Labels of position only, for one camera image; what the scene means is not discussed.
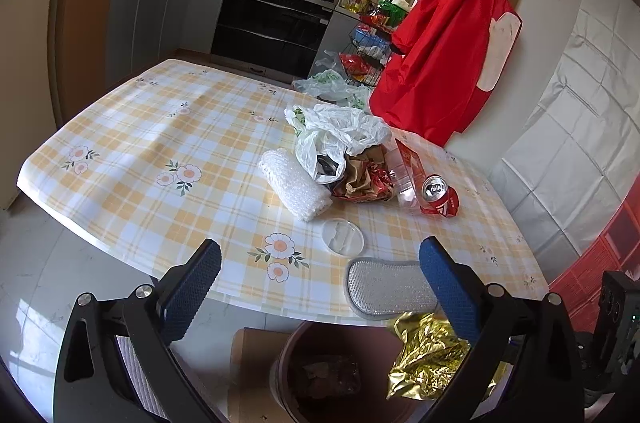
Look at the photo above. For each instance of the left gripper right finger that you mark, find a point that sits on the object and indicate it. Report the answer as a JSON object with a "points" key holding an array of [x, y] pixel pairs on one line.
{"points": [[523, 364]]}

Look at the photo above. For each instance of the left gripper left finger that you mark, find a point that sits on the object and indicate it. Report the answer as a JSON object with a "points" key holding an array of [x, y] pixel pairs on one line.
{"points": [[115, 363]]}

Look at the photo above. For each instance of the white plastic bag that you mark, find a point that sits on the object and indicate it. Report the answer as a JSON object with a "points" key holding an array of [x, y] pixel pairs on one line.
{"points": [[327, 133]]}

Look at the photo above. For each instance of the maroon trash bin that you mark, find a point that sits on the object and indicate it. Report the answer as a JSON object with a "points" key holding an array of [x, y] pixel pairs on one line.
{"points": [[339, 373]]}

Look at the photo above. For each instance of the grey kitchen cabinets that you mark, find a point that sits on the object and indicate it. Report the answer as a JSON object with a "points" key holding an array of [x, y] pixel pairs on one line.
{"points": [[142, 33]]}

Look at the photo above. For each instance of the gold foil wrapper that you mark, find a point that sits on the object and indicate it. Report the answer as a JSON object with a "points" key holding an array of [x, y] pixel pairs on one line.
{"points": [[430, 356]]}

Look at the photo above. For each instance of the cardboard sheet on floor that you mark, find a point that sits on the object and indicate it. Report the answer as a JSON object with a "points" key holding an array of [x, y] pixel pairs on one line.
{"points": [[250, 398]]}

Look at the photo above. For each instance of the silver scrubbing sponge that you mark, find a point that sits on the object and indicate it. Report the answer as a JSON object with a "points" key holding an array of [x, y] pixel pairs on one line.
{"points": [[377, 289]]}

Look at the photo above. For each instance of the crushed red soda can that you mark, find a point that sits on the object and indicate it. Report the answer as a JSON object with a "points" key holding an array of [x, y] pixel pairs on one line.
{"points": [[438, 197]]}

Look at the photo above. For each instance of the yellow plaid tablecloth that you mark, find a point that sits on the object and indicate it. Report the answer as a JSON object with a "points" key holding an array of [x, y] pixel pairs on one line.
{"points": [[170, 158]]}

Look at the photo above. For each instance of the clear round plastic lid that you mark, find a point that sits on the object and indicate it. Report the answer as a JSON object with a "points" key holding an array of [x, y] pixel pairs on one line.
{"points": [[342, 237]]}

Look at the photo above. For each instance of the clear red plastic package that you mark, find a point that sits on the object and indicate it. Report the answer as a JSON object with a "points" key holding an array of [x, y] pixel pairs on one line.
{"points": [[399, 167]]}

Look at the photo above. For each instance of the brown red snack wrapper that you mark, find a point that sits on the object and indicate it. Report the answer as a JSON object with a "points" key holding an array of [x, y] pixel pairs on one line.
{"points": [[366, 178]]}

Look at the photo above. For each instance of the red hanging apron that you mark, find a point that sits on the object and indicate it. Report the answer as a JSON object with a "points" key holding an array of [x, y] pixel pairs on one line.
{"points": [[447, 58]]}

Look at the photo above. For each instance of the plastic bags on floor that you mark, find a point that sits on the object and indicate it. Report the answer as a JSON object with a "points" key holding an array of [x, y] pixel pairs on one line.
{"points": [[329, 82]]}

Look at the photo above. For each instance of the black oven stove unit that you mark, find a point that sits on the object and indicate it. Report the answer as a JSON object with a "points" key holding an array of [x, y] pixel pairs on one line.
{"points": [[278, 39]]}

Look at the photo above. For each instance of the white quilted wall cover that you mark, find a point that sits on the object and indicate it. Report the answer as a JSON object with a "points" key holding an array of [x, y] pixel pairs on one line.
{"points": [[578, 155]]}

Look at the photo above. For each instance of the wire rack with snacks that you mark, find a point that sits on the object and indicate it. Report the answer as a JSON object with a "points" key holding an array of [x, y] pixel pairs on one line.
{"points": [[369, 40]]}

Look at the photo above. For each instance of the wooden door frame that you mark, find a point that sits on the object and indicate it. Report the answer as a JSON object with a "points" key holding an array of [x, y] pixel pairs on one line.
{"points": [[76, 55]]}

